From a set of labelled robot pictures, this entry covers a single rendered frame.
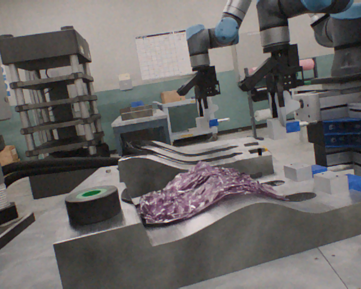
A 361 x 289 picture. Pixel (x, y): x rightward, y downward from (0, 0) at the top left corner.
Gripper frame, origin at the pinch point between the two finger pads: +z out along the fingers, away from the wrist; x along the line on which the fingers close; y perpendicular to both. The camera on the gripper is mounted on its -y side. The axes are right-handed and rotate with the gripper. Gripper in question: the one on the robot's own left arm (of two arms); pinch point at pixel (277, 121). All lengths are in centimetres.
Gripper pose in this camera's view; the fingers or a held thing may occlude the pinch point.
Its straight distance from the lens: 101.6
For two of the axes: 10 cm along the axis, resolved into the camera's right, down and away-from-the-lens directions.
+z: 1.6, 9.8, 1.4
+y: 9.9, -1.7, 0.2
